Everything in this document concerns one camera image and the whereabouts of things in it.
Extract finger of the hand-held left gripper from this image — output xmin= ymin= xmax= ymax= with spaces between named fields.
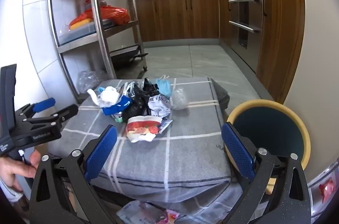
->
xmin=15 ymin=97 xmax=57 ymax=121
xmin=22 ymin=104 xmax=79 ymax=132

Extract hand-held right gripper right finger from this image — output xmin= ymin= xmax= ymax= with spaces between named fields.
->
xmin=221 ymin=122 xmax=311 ymax=224

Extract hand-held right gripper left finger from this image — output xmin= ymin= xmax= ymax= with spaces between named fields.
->
xmin=29 ymin=124 xmax=118 ymax=224

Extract yellow rimmed teal bin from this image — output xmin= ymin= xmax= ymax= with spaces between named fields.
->
xmin=226 ymin=100 xmax=311 ymax=194

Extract red floral paper wrapper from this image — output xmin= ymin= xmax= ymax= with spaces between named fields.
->
xmin=126 ymin=115 xmax=162 ymax=143

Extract white plastic bag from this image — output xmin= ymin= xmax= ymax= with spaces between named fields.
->
xmin=87 ymin=86 xmax=124 ymax=108

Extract blue packet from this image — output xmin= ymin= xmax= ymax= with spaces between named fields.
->
xmin=102 ymin=95 xmax=133 ymax=116

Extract large black plastic bag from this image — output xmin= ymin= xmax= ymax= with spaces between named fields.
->
xmin=122 ymin=86 xmax=151 ymax=122

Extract silver striped wrapper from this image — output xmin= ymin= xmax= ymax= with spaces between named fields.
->
xmin=120 ymin=82 xmax=138 ymax=97

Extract small dark printed wrapper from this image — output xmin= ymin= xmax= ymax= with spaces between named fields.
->
xmin=158 ymin=119 xmax=173 ymax=134

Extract white printed paper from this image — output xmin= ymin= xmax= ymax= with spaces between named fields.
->
xmin=147 ymin=94 xmax=172 ymax=117

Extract small black plastic bag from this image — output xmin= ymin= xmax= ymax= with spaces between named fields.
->
xmin=142 ymin=78 xmax=161 ymax=97

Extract person's left hand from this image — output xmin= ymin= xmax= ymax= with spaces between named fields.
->
xmin=0 ymin=148 xmax=41 ymax=194

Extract large clear plastic bag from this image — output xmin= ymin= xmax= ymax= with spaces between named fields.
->
xmin=76 ymin=69 xmax=109 ymax=93

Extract grey checked blanket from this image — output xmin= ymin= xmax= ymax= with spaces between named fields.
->
xmin=49 ymin=76 xmax=263 ymax=224

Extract white printed plastic packaging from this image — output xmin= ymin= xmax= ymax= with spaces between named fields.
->
xmin=117 ymin=200 xmax=170 ymax=224

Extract crumpled clear plastic bag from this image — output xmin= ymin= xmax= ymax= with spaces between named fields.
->
xmin=169 ymin=88 xmax=189 ymax=111

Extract black electric griddle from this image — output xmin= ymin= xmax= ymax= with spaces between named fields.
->
xmin=109 ymin=44 xmax=149 ymax=68

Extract yellow packet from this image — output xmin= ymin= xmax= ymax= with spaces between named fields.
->
xmin=69 ymin=19 xmax=93 ymax=30

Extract blue face mask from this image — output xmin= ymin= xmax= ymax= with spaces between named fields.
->
xmin=155 ymin=74 xmax=176 ymax=99

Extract clear package with red print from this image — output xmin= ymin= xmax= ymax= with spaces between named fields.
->
xmin=308 ymin=160 xmax=339 ymax=214

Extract pink wrapper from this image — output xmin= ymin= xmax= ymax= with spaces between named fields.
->
xmin=159 ymin=209 xmax=186 ymax=224

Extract large red plastic bag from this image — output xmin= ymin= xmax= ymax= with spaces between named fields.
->
xmin=69 ymin=6 xmax=131 ymax=26

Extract stainless steel shelf rack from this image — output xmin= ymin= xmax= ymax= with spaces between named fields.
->
xmin=46 ymin=0 xmax=149 ymax=105

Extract tall wooden cabinet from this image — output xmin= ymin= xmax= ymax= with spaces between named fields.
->
xmin=256 ymin=0 xmax=305 ymax=104

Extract stainless steel built-in oven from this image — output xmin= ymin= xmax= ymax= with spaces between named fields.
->
xmin=228 ymin=0 xmax=265 ymax=73

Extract wooden base cabinets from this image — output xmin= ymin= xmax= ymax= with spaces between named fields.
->
xmin=135 ymin=0 xmax=231 ymax=46

